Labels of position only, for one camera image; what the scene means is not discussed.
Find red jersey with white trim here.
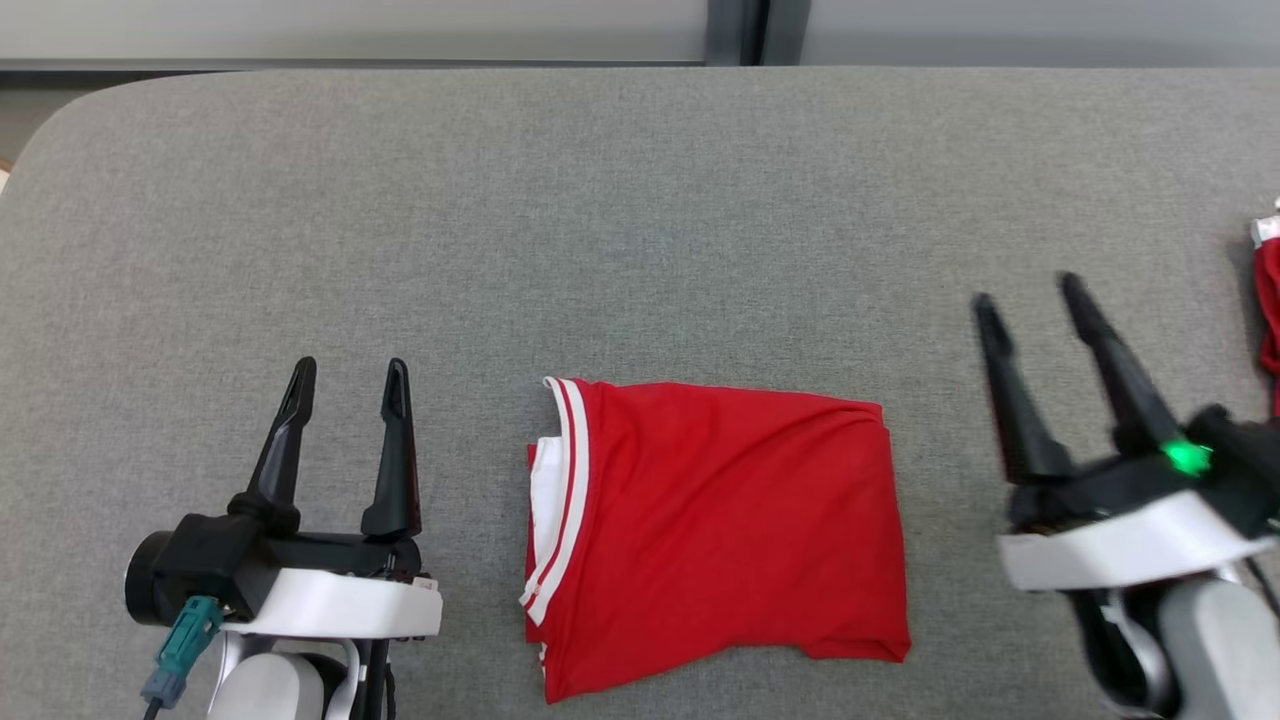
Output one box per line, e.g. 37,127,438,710
518,376,913,705

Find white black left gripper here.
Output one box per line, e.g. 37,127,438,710
222,357,444,641

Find teal cable connector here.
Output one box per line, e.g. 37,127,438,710
140,596,227,707

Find grey partition post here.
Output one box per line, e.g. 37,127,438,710
758,0,812,67
705,0,759,67

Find red shorts with white stripe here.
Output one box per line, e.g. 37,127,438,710
1250,198,1280,417

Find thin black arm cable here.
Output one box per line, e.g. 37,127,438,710
352,640,397,720

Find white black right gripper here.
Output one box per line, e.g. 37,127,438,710
972,272,1280,593

